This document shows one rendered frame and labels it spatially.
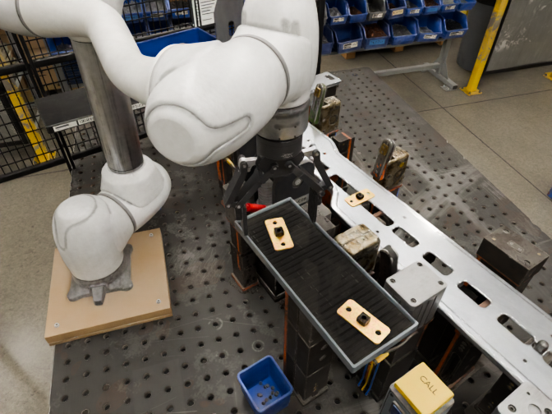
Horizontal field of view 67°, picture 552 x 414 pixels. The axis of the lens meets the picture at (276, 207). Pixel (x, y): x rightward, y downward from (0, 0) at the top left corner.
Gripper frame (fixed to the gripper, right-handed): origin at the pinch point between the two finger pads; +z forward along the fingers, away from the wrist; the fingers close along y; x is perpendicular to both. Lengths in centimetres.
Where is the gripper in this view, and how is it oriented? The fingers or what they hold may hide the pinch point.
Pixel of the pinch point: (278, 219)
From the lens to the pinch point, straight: 80.0
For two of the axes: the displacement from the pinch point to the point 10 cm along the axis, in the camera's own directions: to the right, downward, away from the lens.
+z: 0.0, 7.3, 6.8
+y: 9.6, -1.8, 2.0
